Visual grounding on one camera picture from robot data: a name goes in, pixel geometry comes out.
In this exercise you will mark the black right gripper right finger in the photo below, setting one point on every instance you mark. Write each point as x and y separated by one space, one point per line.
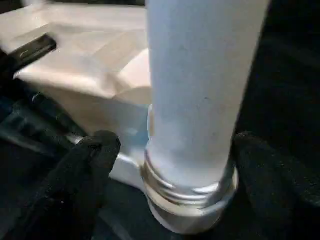
280 190

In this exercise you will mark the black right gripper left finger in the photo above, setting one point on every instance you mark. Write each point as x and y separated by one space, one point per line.
65 190

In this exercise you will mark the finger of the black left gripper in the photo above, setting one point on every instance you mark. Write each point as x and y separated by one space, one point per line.
35 51
37 125

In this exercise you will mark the white plastic table leg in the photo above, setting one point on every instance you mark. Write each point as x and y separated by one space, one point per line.
200 75

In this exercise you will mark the black work mat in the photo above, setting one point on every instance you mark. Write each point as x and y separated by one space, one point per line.
287 75

